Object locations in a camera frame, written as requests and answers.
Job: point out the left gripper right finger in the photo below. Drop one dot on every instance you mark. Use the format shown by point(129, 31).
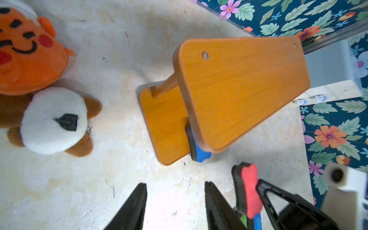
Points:
point(220, 215)

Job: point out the green eraser bottom shelf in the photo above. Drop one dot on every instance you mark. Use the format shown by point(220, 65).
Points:
point(243, 219)

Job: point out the red eraser bottom shelf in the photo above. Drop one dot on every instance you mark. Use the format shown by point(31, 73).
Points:
point(245, 178)

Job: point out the blue eraser bottom shelf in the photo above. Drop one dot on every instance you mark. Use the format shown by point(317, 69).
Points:
point(197, 154)
point(257, 222)

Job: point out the wooden two-tier shelf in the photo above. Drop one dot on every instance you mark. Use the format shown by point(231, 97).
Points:
point(221, 88)

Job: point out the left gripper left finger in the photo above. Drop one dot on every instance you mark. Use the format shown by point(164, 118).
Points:
point(131, 214)

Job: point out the orange plush pouch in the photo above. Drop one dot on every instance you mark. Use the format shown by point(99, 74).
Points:
point(31, 57)

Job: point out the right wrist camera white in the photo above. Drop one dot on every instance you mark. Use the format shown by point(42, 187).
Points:
point(346, 201)

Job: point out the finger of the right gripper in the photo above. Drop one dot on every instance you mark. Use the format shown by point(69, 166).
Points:
point(299, 214)

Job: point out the light blue drawer cabinet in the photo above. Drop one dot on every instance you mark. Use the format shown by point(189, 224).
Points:
point(335, 73)

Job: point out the brown white plush toy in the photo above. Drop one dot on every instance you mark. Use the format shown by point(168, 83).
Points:
point(50, 121)

